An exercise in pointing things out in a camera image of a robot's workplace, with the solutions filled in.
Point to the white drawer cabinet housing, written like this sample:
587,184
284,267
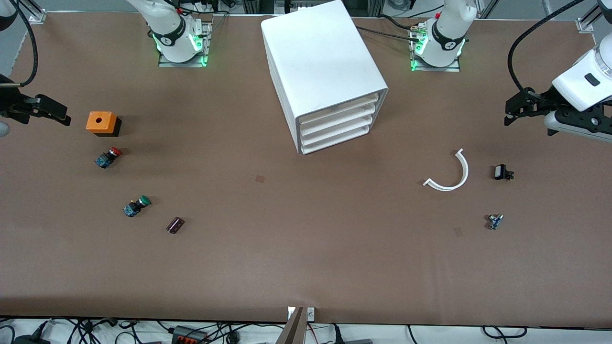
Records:
320,52

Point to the dark red capacitor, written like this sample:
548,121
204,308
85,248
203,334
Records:
175,225

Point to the aluminium frame corner bracket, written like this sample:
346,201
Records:
587,23
36,14

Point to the small black switch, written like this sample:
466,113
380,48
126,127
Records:
501,172

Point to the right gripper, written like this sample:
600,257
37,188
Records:
11,104

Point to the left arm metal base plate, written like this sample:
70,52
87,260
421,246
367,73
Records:
454,68

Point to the brown camera post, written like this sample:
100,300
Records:
292,329

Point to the white plastic drawer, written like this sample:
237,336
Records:
334,112
337,131
337,122
337,140

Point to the red push button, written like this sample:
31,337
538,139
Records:
108,157

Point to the white post bracket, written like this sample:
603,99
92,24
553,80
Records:
311,313

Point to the green push button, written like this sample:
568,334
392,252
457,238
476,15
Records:
137,205

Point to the white curved plastic piece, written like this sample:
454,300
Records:
461,179

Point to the small blue electronic component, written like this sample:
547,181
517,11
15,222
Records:
495,221

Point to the black orange power strip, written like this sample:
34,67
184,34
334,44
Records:
189,334

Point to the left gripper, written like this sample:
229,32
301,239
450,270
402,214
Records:
543,101

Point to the black power adapter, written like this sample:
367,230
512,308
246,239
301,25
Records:
354,341

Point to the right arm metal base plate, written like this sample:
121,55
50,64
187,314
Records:
165,63

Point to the orange box with hole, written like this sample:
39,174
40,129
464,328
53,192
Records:
99,122

